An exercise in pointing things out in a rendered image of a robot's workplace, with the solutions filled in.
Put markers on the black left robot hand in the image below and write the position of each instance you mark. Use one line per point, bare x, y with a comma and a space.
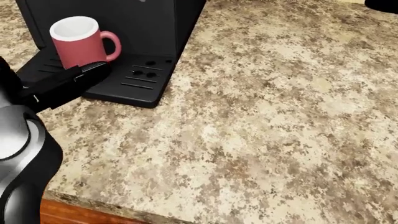
66, 80

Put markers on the wooden counter cabinet front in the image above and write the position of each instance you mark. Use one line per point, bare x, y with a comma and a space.
77, 215

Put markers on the black round object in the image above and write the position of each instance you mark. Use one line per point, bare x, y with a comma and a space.
384, 5

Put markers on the pink mug white inside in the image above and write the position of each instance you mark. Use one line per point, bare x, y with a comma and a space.
81, 47

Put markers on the black coffee machine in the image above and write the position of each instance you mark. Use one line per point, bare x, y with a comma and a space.
146, 35

